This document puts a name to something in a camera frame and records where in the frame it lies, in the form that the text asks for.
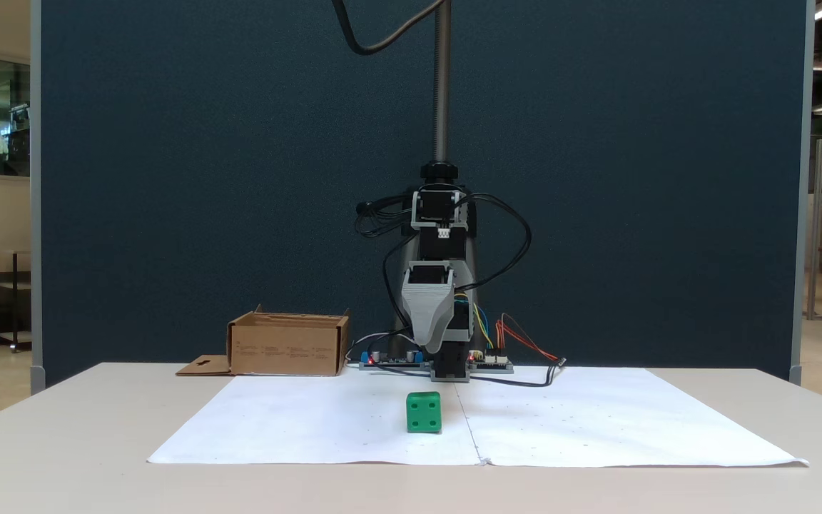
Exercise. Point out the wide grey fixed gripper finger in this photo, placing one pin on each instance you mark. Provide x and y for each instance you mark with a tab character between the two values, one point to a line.
429	318

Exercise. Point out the green dice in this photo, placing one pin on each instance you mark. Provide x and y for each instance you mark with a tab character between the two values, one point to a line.
424	412

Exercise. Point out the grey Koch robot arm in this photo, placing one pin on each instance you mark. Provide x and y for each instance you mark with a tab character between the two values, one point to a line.
447	243

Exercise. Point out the blue circuit board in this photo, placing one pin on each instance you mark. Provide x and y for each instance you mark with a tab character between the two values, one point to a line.
389	360

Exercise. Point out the brown cardboard box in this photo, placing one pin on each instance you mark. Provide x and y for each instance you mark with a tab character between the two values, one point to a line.
286	350

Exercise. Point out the white paper sheet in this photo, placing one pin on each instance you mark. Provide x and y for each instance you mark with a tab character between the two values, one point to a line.
311	421

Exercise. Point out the black and grey tripod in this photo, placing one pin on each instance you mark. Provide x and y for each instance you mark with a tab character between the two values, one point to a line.
442	107

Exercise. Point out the dark blue partition panel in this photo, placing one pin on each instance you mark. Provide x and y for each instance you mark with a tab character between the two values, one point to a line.
168	178

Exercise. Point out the black shelf cart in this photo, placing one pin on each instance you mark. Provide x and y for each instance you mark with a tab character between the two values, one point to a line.
13	300

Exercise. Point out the framed wall window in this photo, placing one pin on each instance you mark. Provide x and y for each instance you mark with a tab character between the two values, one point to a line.
8	118

